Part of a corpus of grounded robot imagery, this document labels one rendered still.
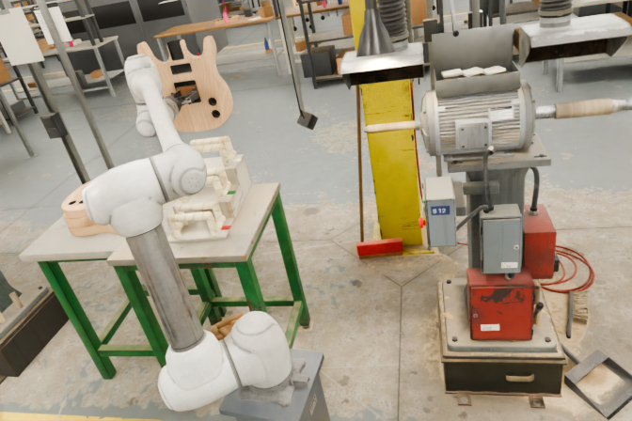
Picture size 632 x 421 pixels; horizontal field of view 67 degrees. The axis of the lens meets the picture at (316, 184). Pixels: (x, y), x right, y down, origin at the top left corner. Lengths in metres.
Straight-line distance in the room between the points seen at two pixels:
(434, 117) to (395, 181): 1.28
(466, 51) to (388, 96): 0.97
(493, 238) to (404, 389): 0.93
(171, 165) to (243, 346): 0.58
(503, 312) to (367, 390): 0.78
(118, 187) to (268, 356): 0.66
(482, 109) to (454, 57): 0.23
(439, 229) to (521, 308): 0.59
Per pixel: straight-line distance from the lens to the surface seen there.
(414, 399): 2.48
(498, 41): 1.91
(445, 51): 1.90
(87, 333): 2.87
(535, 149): 1.97
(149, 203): 1.31
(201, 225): 2.15
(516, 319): 2.20
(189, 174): 1.28
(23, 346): 3.47
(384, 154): 2.94
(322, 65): 6.87
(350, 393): 2.53
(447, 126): 1.80
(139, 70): 1.80
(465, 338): 2.31
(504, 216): 1.91
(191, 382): 1.52
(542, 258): 2.16
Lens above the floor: 1.98
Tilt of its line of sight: 28 degrees down
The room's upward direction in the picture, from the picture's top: 11 degrees counter-clockwise
